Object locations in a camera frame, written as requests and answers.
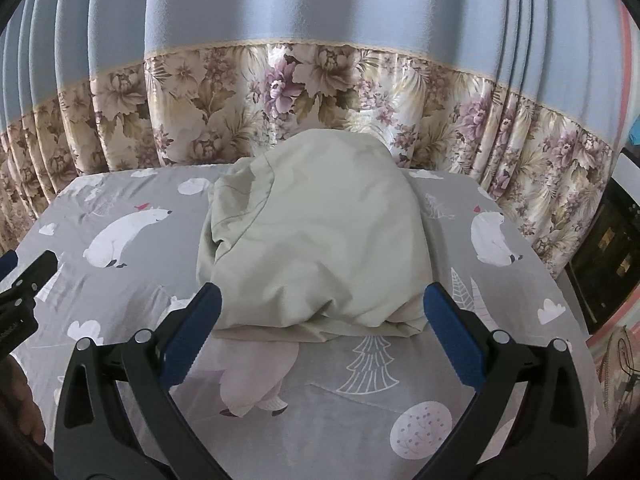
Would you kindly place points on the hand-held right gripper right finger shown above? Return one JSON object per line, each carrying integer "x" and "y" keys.
{"x": 452, "y": 332}

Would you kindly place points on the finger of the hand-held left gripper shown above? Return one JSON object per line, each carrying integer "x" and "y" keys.
{"x": 6, "y": 264}
{"x": 35, "y": 270}

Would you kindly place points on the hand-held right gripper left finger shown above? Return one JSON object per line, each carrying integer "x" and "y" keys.
{"x": 192, "y": 332}

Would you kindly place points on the beige jacket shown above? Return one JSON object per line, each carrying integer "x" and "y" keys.
{"x": 310, "y": 240}

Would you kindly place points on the person's left hand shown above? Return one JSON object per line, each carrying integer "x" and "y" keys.
{"x": 25, "y": 400}

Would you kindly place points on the grey printed bed sheet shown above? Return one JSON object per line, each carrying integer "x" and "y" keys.
{"x": 125, "y": 285}

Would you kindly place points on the black and white appliance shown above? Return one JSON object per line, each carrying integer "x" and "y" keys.
{"x": 607, "y": 260}

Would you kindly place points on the electric fan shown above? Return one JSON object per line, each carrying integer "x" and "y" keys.
{"x": 622, "y": 380}

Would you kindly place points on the blue cloth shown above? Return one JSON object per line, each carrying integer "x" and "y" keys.
{"x": 635, "y": 135}

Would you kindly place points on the blue curtain with floral band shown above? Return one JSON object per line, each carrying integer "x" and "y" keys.
{"x": 320, "y": 35}

